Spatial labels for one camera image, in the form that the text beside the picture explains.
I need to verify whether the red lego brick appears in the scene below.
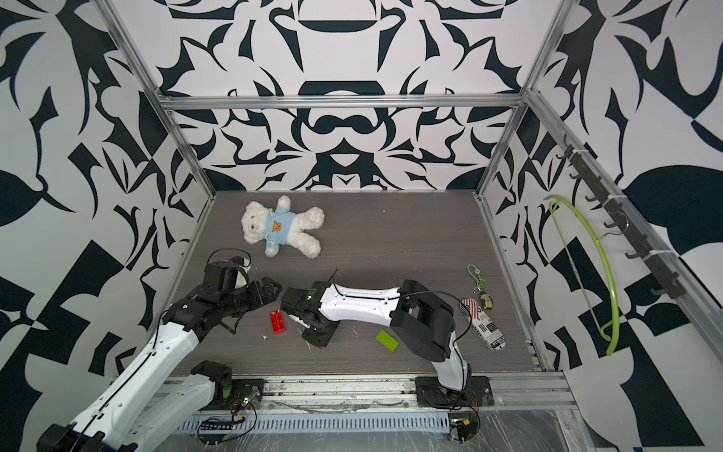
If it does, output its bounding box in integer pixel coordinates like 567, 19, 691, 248
269, 310, 286, 334

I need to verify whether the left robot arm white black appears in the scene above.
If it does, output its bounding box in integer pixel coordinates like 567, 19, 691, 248
36, 277, 282, 451

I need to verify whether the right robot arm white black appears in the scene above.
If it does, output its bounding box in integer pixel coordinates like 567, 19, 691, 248
281, 280, 471, 393

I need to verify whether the lime long lego brick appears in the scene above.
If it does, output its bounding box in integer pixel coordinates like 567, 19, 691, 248
376, 330, 400, 353

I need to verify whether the white teddy bear blue shirt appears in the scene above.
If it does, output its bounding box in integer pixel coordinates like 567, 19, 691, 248
241, 195, 325, 259

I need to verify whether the black connector box left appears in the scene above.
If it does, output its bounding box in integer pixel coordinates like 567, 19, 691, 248
197, 417, 235, 434

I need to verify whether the black connector box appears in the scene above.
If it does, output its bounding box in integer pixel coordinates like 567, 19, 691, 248
448, 418, 479, 444
197, 417, 235, 434

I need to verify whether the black connector box right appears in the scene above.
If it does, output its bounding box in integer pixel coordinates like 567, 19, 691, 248
448, 418, 479, 444

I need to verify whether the green plastic hanger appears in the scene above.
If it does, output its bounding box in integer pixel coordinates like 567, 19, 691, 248
544, 194, 621, 357

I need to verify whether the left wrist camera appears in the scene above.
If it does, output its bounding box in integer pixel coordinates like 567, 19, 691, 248
203, 256, 250, 294

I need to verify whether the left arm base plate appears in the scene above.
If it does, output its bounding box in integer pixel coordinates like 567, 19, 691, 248
201, 379, 265, 412

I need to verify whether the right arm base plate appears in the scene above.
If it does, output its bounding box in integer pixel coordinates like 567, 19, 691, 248
414, 376, 495, 410

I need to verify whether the green keychain with charm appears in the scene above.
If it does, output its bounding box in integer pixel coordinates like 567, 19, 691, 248
466, 264, 493, 310

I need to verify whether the black wall hook rail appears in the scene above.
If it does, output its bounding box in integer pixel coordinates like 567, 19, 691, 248
558, 136, 687, 299

